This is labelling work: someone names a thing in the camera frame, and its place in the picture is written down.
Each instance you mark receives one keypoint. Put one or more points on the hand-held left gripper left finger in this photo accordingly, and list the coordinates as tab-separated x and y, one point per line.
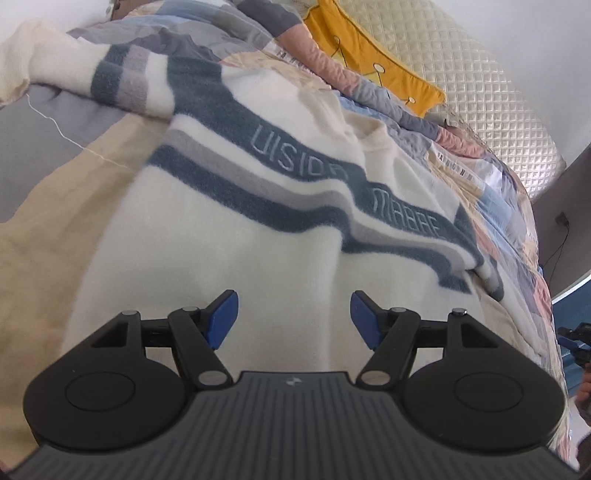
221	318

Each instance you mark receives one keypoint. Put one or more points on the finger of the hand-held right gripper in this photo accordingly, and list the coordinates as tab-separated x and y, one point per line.
567	340

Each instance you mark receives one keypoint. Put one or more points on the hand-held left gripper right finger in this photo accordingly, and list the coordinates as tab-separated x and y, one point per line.
367	318

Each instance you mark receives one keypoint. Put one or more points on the cream striped sweater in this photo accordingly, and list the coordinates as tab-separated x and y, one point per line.
231	221

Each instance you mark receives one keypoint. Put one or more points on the person's right hand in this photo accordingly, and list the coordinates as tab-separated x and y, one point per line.
585	385

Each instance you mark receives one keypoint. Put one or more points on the blue panel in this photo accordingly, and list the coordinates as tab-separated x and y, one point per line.
575	304

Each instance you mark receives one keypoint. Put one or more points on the checkered patchwork quilt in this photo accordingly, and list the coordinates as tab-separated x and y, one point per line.
55	184

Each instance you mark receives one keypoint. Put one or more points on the yellow crown pillow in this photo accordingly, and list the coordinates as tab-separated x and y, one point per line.
369	55

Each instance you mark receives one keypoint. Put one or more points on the cream quilted headboard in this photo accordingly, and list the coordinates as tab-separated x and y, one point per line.
485	83

